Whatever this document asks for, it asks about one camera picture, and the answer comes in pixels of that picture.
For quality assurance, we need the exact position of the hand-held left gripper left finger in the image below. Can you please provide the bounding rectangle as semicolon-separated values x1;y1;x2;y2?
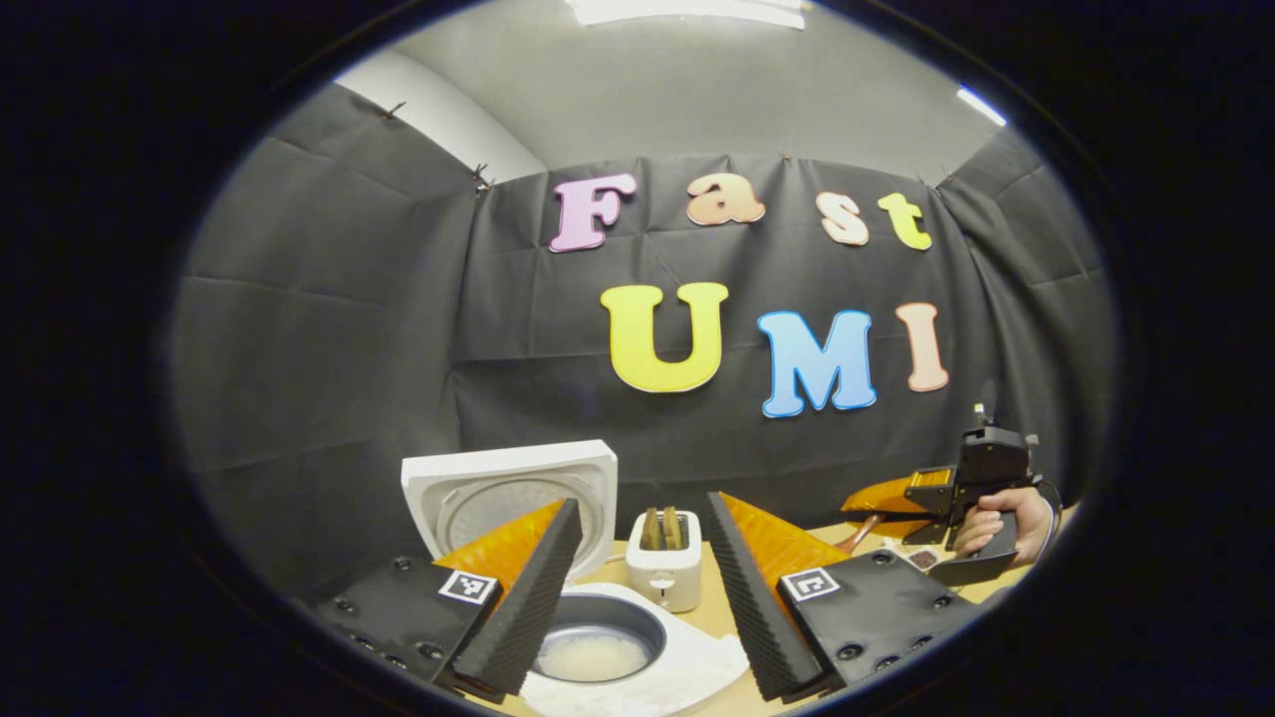
309;498;587;704

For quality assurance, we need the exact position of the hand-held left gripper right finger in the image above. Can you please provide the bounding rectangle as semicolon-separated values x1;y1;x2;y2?
705;491;988;704

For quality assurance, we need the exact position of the dark wooden spoon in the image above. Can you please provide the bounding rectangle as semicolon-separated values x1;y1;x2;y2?
835;513;889;556

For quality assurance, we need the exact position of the white rice cooker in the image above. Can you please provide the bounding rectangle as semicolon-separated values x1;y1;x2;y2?
400;439;751;717

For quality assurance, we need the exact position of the white rice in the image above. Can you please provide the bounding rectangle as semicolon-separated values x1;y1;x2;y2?
537;631;651;685

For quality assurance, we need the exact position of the white toaster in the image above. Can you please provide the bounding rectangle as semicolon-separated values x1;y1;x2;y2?
625;506;705;615

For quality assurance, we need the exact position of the black backdrop cloth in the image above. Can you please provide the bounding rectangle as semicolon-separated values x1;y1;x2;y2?
169;85;1117;600

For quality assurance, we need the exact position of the small ceiling light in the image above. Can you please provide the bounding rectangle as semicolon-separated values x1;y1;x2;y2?
955;84;1008;128

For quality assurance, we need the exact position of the large ceiling light panel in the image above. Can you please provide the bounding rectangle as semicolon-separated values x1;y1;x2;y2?
566;0;809;30

